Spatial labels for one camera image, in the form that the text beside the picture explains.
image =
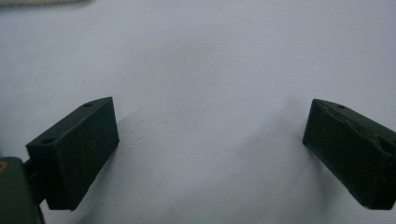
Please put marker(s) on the white table mat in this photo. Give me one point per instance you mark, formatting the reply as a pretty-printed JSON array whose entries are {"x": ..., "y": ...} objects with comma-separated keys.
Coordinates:
[{"x": 202, "y": 77}]

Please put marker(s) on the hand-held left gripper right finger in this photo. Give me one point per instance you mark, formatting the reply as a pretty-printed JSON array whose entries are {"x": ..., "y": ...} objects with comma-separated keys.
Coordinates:
[{"x": 351, "y": 149}]

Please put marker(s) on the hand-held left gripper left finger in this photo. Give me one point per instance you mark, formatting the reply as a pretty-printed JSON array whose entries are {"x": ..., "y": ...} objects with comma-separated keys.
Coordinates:
[{"x": 74, "y": 152}]

